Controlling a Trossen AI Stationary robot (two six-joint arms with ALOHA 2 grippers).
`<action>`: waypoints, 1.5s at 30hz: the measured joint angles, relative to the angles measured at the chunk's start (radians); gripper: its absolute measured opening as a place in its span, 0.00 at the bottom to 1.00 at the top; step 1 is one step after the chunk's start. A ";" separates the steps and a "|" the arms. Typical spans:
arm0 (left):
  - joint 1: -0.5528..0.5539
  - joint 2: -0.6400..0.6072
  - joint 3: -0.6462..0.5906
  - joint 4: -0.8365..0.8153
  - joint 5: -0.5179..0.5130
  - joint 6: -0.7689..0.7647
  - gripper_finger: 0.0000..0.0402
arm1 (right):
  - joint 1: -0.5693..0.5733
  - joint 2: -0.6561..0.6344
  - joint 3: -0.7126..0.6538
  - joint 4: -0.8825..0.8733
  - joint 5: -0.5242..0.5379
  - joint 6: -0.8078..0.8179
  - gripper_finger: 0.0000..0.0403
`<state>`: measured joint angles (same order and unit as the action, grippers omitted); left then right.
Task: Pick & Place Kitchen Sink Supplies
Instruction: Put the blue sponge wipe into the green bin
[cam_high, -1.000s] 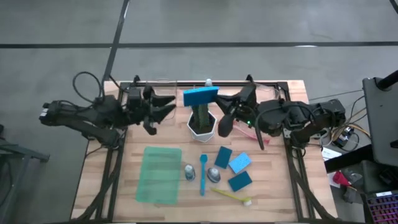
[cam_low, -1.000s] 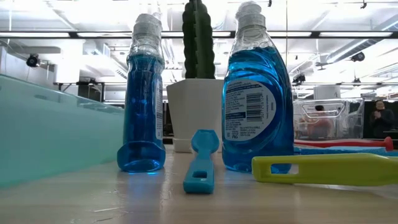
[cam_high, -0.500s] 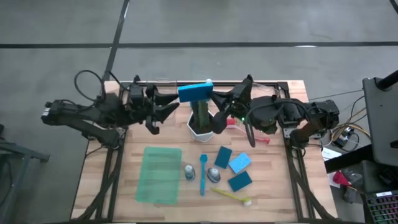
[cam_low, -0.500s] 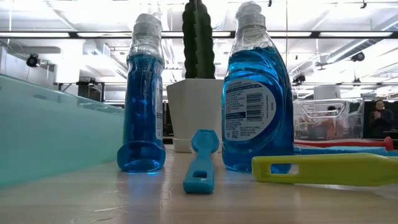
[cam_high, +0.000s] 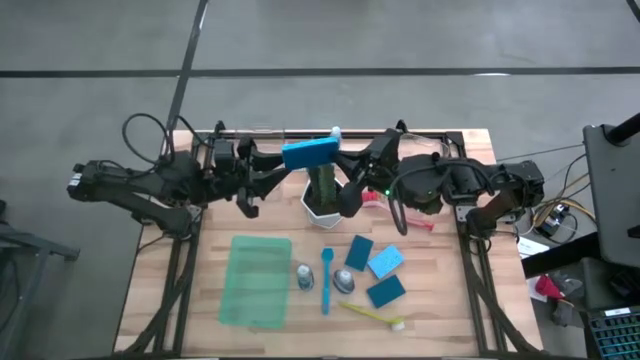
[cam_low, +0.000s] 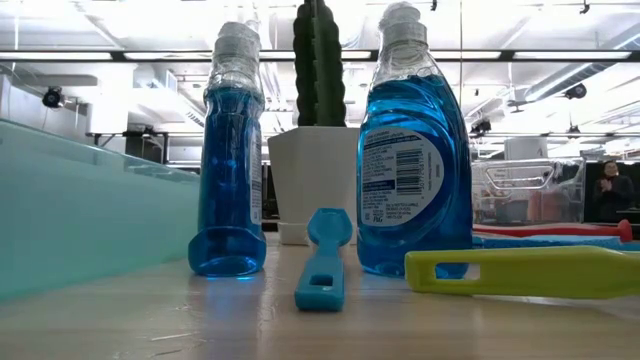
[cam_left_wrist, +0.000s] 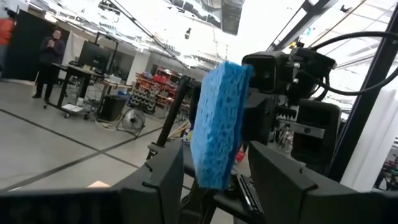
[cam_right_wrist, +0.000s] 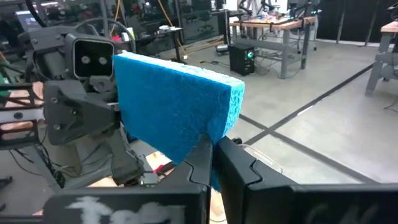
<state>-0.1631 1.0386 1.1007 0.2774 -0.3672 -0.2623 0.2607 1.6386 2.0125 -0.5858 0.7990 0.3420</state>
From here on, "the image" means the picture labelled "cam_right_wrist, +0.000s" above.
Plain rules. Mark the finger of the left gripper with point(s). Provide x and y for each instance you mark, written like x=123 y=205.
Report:
x=77 y=115

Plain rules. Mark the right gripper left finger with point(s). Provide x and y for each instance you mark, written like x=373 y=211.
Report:
x=140 y=205

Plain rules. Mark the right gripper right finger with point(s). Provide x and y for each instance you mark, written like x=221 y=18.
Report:
x=311 y=205

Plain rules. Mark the blue kitchen sponge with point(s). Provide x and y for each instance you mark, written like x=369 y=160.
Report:
x=174 y=102

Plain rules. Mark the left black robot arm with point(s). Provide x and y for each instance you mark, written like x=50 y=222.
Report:
x=124 y=158

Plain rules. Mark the computer monitor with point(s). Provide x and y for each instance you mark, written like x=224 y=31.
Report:
x=26 y=20

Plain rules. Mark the clear plastic bin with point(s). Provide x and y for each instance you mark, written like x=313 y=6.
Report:
x=267 y=158

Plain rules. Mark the black office desk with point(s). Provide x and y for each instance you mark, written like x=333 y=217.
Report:
x=161 y=32

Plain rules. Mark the black computer tower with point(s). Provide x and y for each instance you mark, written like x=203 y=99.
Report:
x=241 y=59

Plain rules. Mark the wooden top workbench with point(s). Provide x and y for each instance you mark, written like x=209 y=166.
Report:
x=280 y=24
x=388 y=28

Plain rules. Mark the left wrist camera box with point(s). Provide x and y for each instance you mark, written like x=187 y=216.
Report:
x=93 y=59

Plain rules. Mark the black table frame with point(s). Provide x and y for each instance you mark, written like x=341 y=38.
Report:
x=18 y=115

